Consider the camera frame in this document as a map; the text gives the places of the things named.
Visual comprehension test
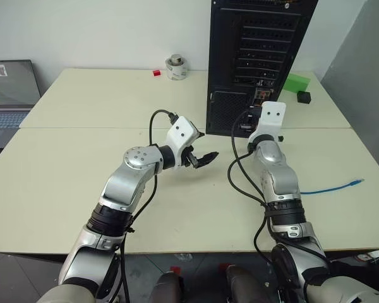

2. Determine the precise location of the small black box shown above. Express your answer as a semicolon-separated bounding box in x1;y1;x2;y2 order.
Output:
296;90;313;104

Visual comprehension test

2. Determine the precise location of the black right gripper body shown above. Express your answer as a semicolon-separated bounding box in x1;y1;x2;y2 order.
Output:
246;106;262;130

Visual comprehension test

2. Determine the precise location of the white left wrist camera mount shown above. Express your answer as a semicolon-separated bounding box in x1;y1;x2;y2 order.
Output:
164;116;199;172

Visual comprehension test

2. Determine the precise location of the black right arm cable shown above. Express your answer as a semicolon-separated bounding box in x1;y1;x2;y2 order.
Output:
227;110;274;263

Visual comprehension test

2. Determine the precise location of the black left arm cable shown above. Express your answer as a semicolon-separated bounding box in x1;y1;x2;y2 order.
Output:
115;109;179;303

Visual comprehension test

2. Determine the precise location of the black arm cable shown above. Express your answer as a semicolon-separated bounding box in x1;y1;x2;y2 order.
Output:
115;109;179;303
227;110;274;263

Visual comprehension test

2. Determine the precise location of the grey partition panel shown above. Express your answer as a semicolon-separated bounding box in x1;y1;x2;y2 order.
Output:
321;0;379;133

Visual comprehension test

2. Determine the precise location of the black computer tower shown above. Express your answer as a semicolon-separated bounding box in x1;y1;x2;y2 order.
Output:
205;0;319;138

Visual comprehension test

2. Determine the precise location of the white patterned floor object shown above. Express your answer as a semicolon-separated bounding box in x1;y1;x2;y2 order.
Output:
357;249;379;262

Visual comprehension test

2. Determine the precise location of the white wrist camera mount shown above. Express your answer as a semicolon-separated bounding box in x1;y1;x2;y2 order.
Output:
248;100;287;145
164;116;199;172

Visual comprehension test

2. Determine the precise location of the white tape roll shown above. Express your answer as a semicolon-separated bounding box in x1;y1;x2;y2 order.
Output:
165;57;190;81

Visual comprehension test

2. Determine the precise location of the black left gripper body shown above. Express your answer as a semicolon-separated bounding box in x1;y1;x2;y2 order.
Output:
179;145;200;169

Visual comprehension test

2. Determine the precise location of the dark rounded shape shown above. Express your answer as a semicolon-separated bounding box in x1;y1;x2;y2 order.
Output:
224;264;268;303
150;271;186;303

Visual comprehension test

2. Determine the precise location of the green block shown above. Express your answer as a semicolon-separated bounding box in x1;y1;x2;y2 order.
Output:
285;73;311;93

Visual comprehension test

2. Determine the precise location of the grey laptop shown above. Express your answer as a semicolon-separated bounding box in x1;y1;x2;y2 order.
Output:
0;59;42;150

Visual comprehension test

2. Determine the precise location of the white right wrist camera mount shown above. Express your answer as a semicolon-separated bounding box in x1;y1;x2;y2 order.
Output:
248;100;287;145

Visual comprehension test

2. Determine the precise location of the blue ethernet cable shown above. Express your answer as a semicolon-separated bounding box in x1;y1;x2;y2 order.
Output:
300;178;366;194

